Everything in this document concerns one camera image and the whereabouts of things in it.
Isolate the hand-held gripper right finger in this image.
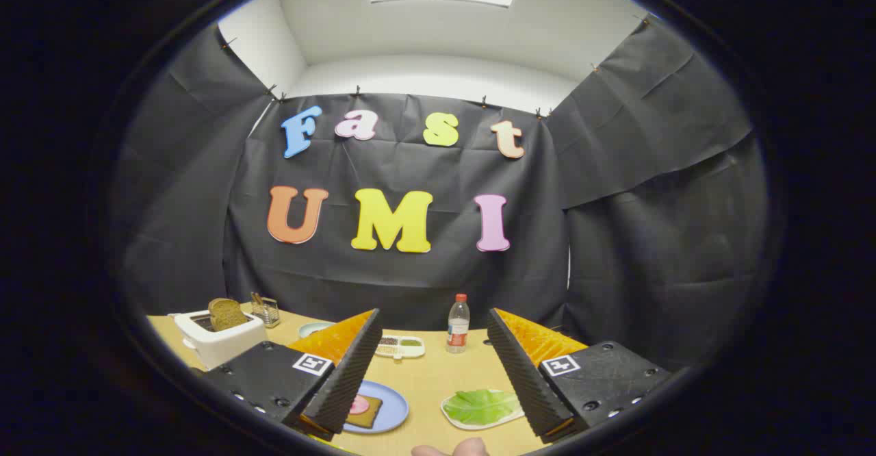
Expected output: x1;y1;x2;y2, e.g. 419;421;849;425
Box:
486;308;673;444

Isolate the clear water bottle red cap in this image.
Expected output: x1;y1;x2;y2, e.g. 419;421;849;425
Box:
447;294;471;354

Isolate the black backdrop cloth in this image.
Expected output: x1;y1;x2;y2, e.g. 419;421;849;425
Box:
113;14;771;375

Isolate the square brown bread slice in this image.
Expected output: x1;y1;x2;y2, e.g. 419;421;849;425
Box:
346;394;383;429

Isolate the white toaster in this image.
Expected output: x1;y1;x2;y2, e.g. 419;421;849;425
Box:
175;309;268;371

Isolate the white divided seed tray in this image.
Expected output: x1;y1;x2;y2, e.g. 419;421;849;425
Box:
375;335;426;360

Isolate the blue round plate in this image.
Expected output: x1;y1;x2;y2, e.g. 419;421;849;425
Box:
342;380;410;434

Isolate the brown toast bread slice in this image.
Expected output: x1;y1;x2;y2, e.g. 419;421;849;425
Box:
208;298;250;332

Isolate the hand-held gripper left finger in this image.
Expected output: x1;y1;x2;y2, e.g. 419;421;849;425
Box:
203;309;383;442

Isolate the green lettuce leaf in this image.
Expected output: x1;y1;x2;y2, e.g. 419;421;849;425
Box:
445;390;522;425

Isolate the white square plate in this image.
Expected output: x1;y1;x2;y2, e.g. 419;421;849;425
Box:
441;389;526;431

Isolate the wire mesh utensil basket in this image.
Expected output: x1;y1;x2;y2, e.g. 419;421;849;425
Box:
250;292;281;328

